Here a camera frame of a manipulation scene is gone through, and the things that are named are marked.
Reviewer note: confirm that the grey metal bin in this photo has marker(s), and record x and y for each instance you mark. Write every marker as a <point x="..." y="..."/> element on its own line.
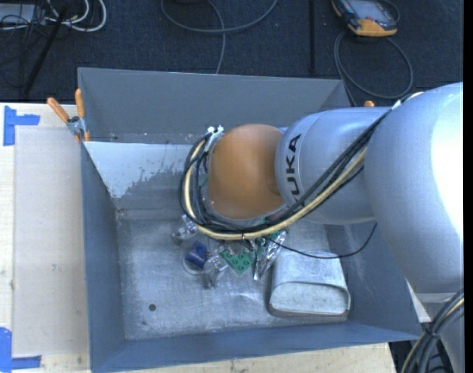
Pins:
<point x="162" y="286"/>

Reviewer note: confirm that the small blue and clear object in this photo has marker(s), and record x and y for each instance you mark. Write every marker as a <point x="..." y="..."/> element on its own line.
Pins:
<point x="197" y="255"/>

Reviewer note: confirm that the pale flat board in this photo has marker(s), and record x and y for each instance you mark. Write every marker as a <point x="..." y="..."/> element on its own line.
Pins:
<point x="46" y="227"/>

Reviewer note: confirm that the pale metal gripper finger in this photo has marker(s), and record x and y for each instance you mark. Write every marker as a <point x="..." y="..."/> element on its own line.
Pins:
<point x="213" y="271"/>
<point x="183" y="231"/>

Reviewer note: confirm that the grey flat pouch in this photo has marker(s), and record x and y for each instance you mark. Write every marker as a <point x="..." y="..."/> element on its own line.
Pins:
<point x="310" y="286"/>

